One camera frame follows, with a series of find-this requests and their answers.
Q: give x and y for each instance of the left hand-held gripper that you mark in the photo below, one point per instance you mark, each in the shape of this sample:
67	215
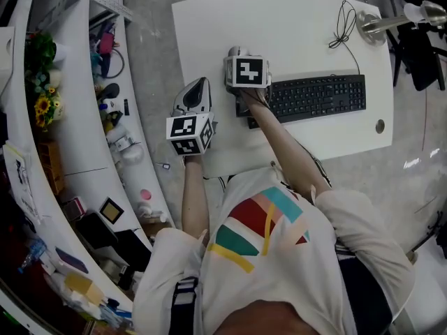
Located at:
188	131

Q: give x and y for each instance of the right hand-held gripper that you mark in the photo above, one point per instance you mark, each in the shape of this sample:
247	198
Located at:
248	72

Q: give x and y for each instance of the grey mouse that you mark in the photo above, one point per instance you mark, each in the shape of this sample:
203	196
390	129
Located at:
237	51

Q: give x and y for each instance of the black keyboard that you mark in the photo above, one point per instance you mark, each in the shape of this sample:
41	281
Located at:
314	96

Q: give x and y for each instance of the person's left forearm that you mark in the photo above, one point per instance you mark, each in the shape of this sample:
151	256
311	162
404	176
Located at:
195	194

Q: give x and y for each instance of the person's right forearm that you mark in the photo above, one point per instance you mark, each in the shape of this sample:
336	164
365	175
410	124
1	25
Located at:
283	145

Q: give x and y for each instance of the black rounded gadget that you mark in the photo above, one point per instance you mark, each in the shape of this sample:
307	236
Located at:
110	91

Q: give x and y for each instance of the pink pouch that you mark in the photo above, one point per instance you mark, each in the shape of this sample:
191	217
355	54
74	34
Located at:
106	43

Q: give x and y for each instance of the pink round lid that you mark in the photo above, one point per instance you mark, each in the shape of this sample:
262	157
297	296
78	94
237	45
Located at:
146	194

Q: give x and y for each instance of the silver desk lamp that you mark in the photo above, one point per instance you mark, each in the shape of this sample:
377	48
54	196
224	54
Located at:
372	26

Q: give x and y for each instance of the white shelving unit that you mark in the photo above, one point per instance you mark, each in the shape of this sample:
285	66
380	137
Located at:
80	145

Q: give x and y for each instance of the brown cardboard box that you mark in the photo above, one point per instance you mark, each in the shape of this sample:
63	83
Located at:
159	228

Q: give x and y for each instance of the white cup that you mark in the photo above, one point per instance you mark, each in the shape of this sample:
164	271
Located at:
61	52

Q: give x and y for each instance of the sunflower bunch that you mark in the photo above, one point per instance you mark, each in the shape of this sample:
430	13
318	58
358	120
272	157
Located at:
43	105

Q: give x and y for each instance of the orange box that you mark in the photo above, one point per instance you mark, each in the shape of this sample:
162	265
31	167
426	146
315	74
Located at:
52	166

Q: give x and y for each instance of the black office chair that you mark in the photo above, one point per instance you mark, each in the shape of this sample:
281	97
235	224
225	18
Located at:
415	61

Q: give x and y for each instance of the green plant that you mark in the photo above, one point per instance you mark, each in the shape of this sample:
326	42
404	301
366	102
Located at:
42	52

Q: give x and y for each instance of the black box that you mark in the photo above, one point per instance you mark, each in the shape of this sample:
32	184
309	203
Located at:
96	230
134	250

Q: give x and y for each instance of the small pink box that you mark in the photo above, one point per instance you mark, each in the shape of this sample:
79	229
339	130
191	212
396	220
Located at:
73	208

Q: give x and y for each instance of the white printed t-shirt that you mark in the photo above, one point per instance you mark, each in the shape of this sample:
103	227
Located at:
279	257

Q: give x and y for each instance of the white paper bag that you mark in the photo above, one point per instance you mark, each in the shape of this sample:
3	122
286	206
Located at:
21	183

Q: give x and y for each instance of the purple notebook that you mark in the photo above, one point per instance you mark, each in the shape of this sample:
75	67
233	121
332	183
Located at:
71	260

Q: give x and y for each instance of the yellow box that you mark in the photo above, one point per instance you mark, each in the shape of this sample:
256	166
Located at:
82	286

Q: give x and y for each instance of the blue water bottle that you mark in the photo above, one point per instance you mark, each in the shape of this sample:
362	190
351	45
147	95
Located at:
31	253

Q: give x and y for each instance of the gold picture in black frame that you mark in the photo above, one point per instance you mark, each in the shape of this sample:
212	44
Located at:
111	210

